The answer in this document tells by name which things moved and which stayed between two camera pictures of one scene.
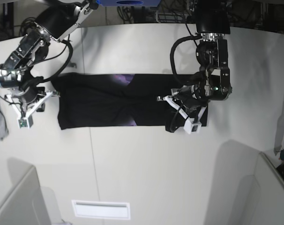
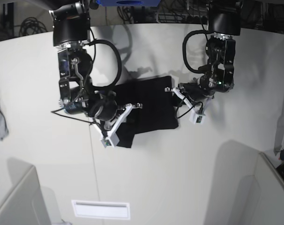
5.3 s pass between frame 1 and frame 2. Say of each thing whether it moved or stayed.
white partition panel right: stayed
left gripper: moved
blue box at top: stayed
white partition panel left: stayed
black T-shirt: moved
